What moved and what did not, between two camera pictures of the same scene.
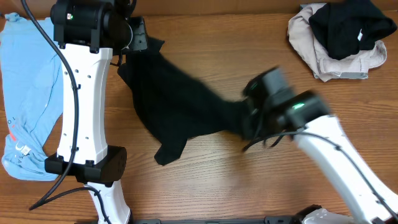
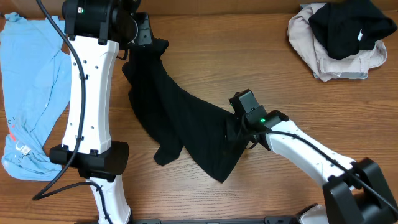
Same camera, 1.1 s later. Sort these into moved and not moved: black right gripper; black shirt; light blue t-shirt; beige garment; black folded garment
Moved: black right gripper; black shirt
Not moved: black folded garment; light blue t-shirt; beige garment
